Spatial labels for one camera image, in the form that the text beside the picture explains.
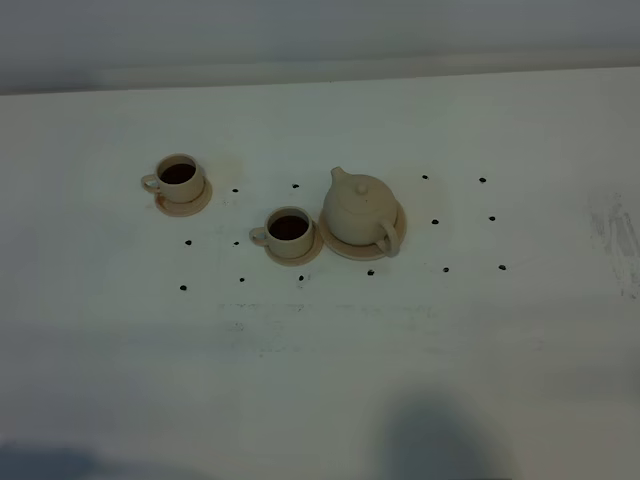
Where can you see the beige teacup near teapot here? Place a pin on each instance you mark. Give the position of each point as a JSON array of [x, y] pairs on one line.
[[287, 233]]

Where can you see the beige saucer far left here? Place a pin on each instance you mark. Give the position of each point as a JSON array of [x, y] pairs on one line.
[[174, 209]]

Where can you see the beige saucer near teapot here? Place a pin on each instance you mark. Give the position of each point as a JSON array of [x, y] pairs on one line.
[[314, 251]]

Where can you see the beige ceramic teapot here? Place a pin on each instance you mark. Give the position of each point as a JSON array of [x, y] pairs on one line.
[[362, 210]]

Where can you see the beige teacup far left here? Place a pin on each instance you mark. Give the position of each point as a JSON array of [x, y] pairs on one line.
[[177, 177]]

